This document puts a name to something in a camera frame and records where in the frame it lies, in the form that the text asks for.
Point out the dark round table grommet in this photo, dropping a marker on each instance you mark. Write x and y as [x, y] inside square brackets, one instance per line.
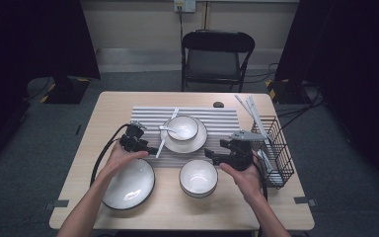
[218, 104]

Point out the grey striped placemat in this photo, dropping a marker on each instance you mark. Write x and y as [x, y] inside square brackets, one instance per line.
[220, 118]

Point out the black folding chair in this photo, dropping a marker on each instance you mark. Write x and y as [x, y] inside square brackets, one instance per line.
[213, 62]

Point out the small black floor strip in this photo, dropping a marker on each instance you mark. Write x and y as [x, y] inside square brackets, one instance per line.
[78, 129]

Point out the bundle of white chopsticks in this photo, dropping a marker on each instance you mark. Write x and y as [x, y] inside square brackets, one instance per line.
[255, 115]

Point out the person's left hand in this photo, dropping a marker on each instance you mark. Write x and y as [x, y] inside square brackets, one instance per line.
[118, 163]

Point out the white bowl black rim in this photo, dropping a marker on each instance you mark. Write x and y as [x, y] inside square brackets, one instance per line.
[198, 177]
[182, 128]

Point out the black curtain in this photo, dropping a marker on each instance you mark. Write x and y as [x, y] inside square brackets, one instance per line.
[29, 39]
[352, 65]

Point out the white wall socket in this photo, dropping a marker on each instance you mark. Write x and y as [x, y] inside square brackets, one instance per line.
[185, 5]

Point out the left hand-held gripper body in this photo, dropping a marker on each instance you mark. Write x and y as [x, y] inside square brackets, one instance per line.
[133, 141]

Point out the white plate black rim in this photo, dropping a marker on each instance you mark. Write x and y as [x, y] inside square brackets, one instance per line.
[135, 187]
[184, 147]

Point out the thin vertical wall conduit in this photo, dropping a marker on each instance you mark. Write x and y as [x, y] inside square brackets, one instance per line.
[205, 16]

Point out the person's right hand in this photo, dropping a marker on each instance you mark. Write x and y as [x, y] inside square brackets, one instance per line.
[248, 182]

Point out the grey tape strip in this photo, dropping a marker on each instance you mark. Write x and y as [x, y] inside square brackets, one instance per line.
[59, 204]
[304, 200]

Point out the black stand base striped tape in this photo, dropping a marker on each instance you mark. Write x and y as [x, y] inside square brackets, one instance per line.
[65, 92]
[286, 92]

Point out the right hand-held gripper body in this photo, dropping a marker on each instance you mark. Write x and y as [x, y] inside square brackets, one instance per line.
[240, 158]

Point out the white plastic chopstick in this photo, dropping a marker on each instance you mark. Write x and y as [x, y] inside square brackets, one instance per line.
[176, 112]
[160, 150]

